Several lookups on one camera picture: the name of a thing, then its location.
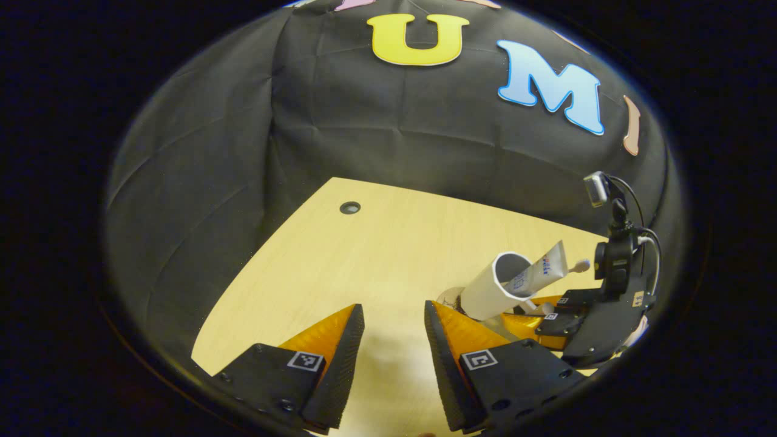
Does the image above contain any white cup with wooden handle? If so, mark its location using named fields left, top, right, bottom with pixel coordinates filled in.
left=460, top=251, right=538, bottom=321

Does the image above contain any white cable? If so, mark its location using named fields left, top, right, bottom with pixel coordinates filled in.
left=637, top=234, right=663, bottom=298

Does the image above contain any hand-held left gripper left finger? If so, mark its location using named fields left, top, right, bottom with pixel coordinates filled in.
left=211, top=303, right=366, bottom=435

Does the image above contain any white toothpaste tube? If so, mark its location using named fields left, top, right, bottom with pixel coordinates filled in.
left=504, top=240, right=569, bottom=298

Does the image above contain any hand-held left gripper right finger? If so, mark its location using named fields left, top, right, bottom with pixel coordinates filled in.
left=424, top=300, right=586, bottom=435

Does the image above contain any black cable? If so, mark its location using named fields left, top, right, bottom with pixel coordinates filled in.
left=607, top=175, right=646, bottom=243

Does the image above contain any light wooden desktop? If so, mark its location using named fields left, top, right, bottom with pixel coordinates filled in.
left=191, top=177, right=614, bottom=436

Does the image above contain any round cork coaster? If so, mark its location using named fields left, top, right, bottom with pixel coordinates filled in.
left=436, top=286, right=468, bottom=313

